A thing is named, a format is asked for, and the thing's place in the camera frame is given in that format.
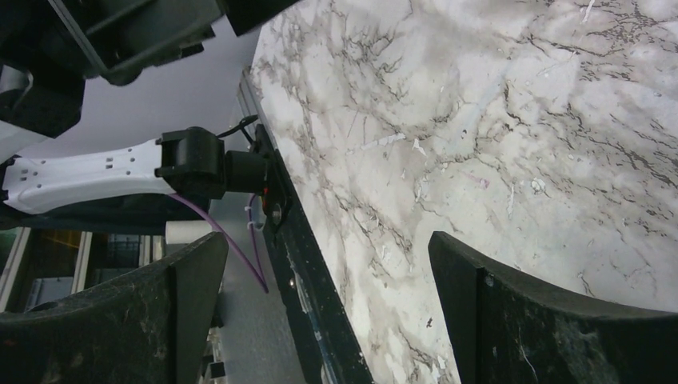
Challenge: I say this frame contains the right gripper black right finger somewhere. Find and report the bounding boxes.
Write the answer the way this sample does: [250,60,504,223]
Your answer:
[428,231,677,383]

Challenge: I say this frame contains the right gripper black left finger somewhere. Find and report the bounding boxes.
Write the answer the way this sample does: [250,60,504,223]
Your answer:
[1,233,229,383]

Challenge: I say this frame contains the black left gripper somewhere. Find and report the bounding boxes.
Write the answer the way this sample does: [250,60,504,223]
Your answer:
[1,0,294,86]

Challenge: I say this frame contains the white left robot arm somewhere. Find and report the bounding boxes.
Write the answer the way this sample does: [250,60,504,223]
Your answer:
[1,0,290,217]

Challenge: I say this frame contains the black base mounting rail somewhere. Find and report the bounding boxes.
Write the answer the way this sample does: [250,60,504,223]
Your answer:
[235,115,373,383]

